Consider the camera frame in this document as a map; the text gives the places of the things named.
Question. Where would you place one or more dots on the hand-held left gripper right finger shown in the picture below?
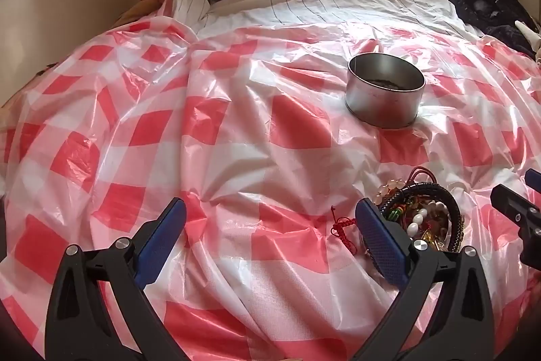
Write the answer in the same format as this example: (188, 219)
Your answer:
(380, 238)

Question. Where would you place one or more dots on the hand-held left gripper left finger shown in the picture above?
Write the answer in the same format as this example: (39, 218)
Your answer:
(162, 242)

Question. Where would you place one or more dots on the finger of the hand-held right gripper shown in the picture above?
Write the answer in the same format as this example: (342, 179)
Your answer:
(533, 180)
(513, 206)

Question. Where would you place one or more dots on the round metal tin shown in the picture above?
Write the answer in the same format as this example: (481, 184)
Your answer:
(382, 98)

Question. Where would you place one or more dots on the red white checkered plastic sheet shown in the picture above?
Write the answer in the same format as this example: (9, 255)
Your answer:
(236, 158)

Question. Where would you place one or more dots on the white cloth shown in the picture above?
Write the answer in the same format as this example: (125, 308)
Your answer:
(528, 33)

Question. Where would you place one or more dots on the dark clothes pile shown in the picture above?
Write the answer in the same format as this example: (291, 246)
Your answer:
(486, 5)

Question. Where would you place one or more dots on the orange cloth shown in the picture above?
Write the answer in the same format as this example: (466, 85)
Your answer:
(141, 12)

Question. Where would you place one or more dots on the white striped bedsheet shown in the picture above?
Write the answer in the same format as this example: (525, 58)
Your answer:
(321, 3)

